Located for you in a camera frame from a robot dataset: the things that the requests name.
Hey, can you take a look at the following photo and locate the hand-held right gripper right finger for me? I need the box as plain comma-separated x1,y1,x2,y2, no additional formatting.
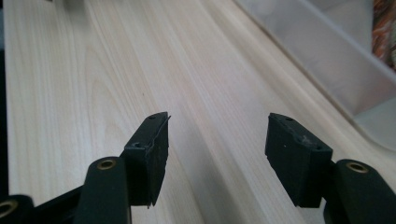
263,112,396,224

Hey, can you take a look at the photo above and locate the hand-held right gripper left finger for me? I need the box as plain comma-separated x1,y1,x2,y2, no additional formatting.
72,111,172,224

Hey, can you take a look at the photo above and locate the clear plastic container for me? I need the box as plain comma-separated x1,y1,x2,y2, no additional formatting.
233,0,396,154

